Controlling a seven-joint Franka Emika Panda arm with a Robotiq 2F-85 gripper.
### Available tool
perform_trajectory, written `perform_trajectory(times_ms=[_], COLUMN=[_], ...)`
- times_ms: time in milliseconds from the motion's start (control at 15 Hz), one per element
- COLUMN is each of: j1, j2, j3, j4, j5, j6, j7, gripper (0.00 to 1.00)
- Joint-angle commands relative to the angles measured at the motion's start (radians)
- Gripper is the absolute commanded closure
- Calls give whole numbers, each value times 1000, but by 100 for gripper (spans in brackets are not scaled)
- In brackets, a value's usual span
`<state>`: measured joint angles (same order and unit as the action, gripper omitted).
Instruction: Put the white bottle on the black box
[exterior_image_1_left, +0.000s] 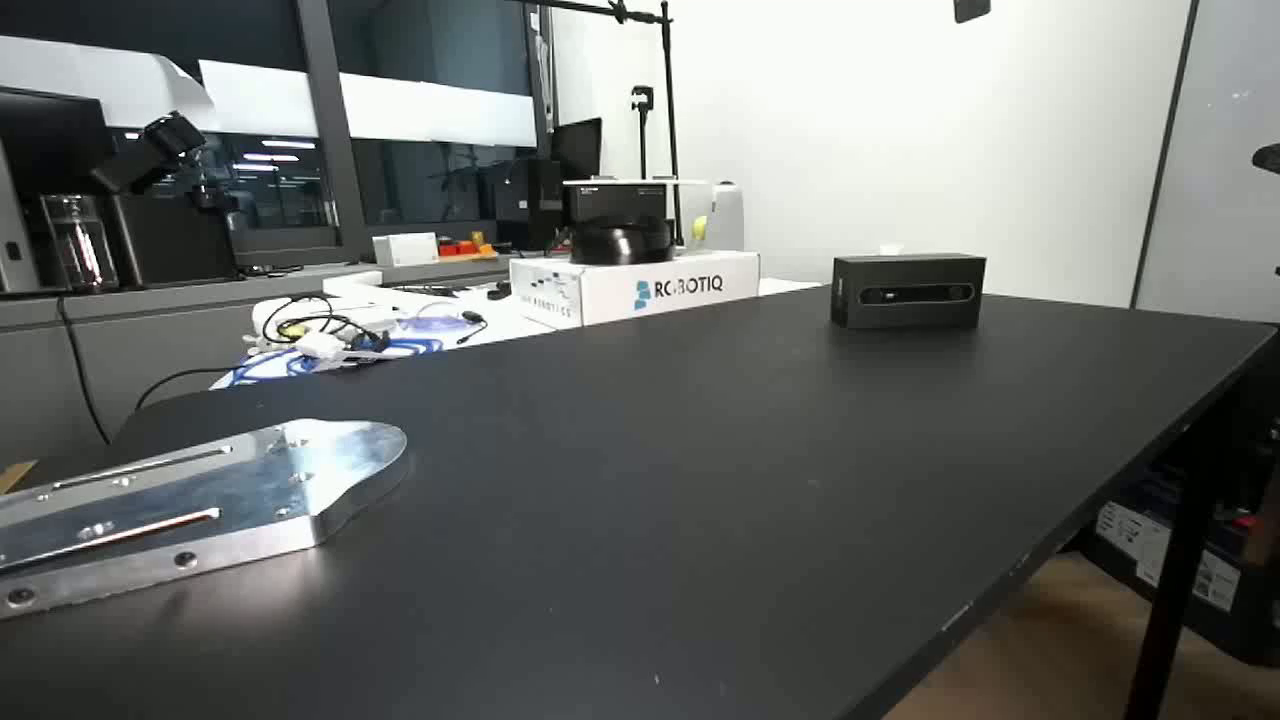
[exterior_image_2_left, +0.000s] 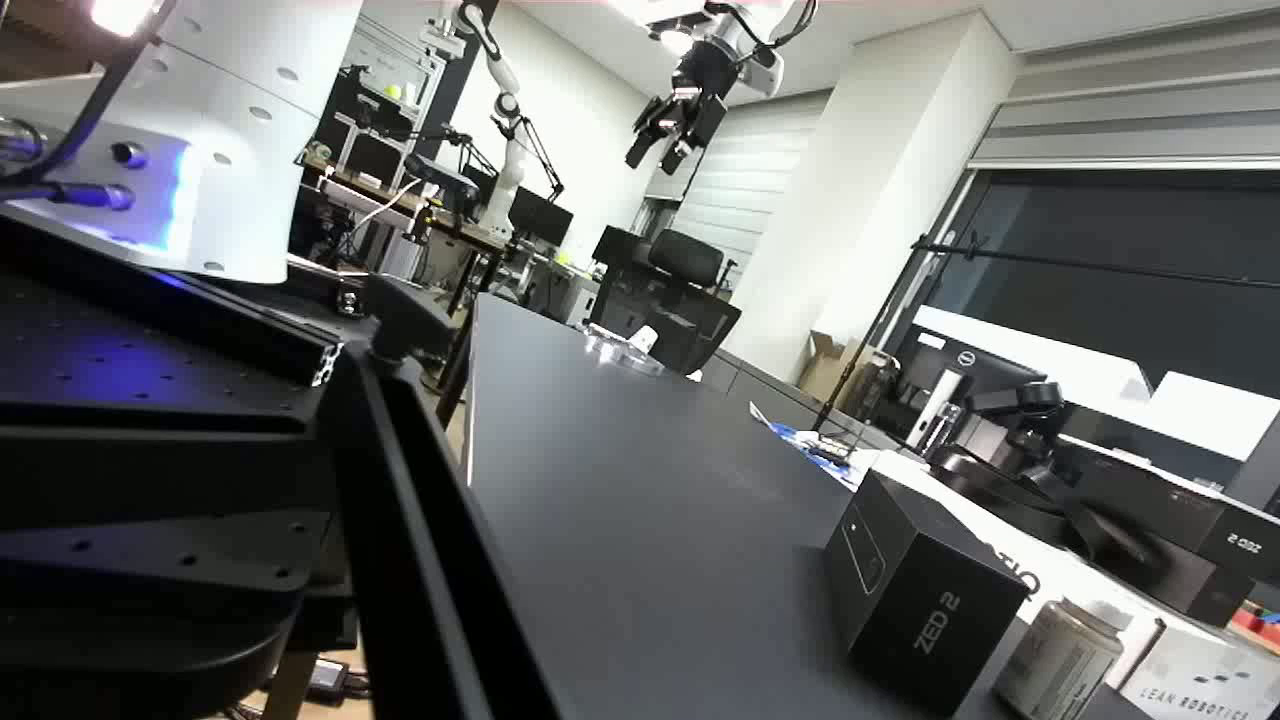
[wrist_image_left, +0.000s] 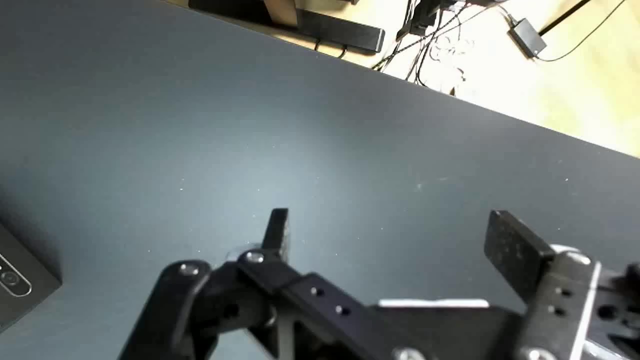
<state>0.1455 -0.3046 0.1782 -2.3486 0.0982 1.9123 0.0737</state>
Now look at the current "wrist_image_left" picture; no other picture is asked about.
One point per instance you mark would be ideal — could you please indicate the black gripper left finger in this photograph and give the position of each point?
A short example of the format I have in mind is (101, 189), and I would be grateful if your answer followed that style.
(313, 301)

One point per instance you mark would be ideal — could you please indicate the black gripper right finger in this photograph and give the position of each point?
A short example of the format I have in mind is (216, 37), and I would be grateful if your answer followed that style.
(527, 257)

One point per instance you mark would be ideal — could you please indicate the black power adapter brick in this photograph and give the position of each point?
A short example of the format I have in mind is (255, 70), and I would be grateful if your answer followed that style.
(529, 37)

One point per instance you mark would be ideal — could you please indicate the brown wooden leg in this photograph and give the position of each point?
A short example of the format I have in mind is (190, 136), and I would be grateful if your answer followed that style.
(281, 11)

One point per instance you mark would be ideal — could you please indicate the black stereo camera box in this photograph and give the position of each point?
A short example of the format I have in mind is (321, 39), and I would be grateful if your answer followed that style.
(21, 282)

